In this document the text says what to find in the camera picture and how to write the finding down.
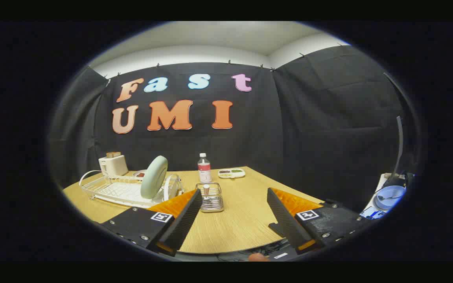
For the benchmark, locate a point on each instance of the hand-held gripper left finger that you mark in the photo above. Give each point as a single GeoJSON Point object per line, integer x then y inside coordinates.
{"type": "Point", "coordinates": [183, 224]}

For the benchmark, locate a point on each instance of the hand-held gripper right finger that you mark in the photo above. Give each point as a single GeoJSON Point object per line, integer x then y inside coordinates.
{"type": "Point", "coordinates": [287, 224]}

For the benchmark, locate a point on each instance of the mint green plate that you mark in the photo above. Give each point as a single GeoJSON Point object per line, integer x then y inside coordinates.
{"type": "Point", "coordinates": [153, 177]}

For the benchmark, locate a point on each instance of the white plate with meat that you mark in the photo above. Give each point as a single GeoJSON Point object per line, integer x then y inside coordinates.
{"type": "Point", "coordinates": [138, 174]}

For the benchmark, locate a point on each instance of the white sectioned condiment dish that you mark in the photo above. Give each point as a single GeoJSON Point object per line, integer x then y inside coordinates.
{"type": "Point", "coordinates": [231, 173]}

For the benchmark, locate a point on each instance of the clear bottle with red label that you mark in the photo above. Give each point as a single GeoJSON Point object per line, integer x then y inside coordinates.
{"type": "Point", "coordinates": [204, 171]}

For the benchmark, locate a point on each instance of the white toaster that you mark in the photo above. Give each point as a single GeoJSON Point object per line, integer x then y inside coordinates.
{"type": "Point", "coordinates": [112, 166]}

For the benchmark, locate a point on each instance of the black backdrop cloth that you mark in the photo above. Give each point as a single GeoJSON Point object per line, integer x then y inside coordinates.
{"type": "Point", "coordinates": [289, 129]}

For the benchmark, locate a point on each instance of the blue bowl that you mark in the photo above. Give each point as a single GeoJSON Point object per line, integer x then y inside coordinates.
{"type": "Point", "coordinates": [387, 198]}

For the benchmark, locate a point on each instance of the grey upright pole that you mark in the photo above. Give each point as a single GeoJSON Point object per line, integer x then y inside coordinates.
{"type": "Point", "coordinates": [400, 145]}

